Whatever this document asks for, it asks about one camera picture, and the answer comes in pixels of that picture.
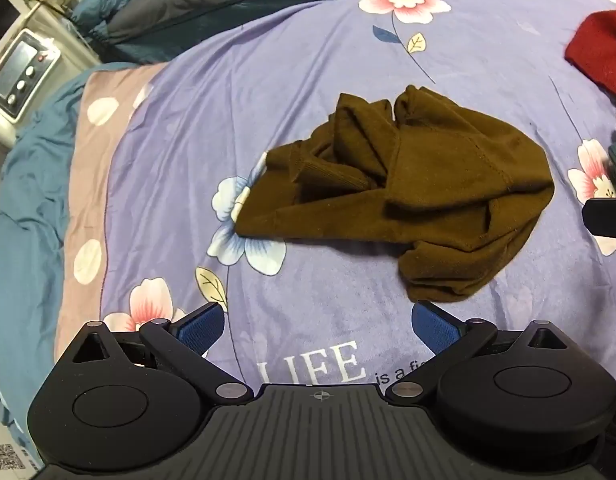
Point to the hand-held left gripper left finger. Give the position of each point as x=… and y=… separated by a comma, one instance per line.
x=203, y=331

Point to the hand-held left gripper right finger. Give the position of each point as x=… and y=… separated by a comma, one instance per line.
x=432, y=331

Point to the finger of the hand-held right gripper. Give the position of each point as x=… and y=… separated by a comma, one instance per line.
x=608, y=217

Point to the brown small garment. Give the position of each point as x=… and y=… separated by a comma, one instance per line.
x=413, y=190

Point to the mauve polka-dot sheet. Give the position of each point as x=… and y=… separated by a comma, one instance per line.
x=82, y=220

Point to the red knitted garment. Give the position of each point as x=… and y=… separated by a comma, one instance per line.
x=600, y=45

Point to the white printed sheet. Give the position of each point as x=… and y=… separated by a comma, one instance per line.
x=5, y=455

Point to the purple floral blanket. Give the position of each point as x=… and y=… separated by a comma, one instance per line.
x=338, y=110

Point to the white appliance with buttons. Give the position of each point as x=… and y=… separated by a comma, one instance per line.
x=17, y=72

